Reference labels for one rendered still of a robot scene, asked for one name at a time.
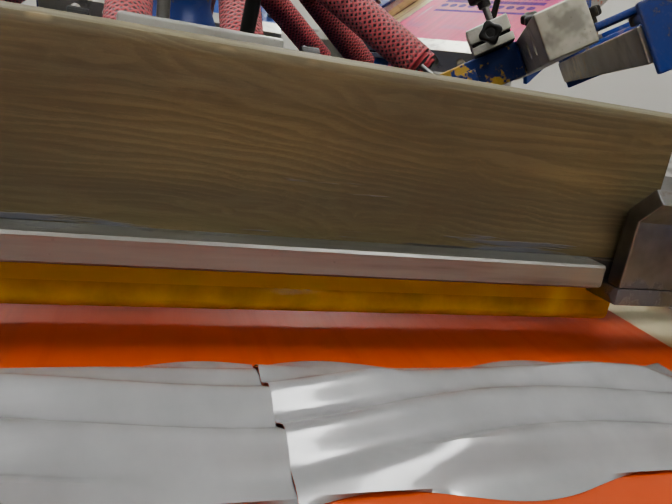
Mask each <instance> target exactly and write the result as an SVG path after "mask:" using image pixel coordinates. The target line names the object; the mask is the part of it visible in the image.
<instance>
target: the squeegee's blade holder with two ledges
mask: <svg viewBox="0 0 672 504"><path fill-rule="evenodd" d="M0 262H17V263H40V264H62V265H85V266H107V267H129V268H152V269H174V270H196V271H219V272H241V273H263V274H286V275H308V276H331V277H353V278H375V279H398V280H420V281H442V282H465V283H487V284H509V285H532V286H554V287H577V288H599V287H600V286H601V284H602V281H603V277H604V274H605V271H606V266H605V265H603V264H601V263H599V262H597V261H595V260H593V259H590V258H588V257H585V256H569V255H554V254H539V253H523V252H508V251H493V250H477V249H462V248H447V247H431V246H416V245H401V244H386V243H370V242H355V241H340V240H324V239H309V238H294V237H278V236H263V235H248V234H232V233H217V232H202V231H187V230H171V229H156V228H141V227H125V226H110V225H95V224H79V223H64V222H49V221H33V220H18V219H3V218H0Z"/></svg>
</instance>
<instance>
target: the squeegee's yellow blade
mask: <svg viewBox="0 0 672 504"><path fill-rule="evenodd" d="M0 278H15V279H42V280H69V281H96V282H123V283H150V284H177V285H204V286H231V287H258V288H285V289H312V290H339V291H366V292H393V293H420V294H447V295H474V296H501V297H528V298H555V299H582V300H604V299H602V298H600V297H598V296H597V295H595V294H593V293H591V292H589V291H587V290H586V288H577V287H554V286H532V285H509V284H487V283H465V282H442V281H420V280H398V279H375V278H353V277H331V276H308V275H286V274H263V273H241V272H219V271H196V270H174V269H152V268H129V267H107V266H85V265H62V264H40V263H17V262H0Z"/></svg>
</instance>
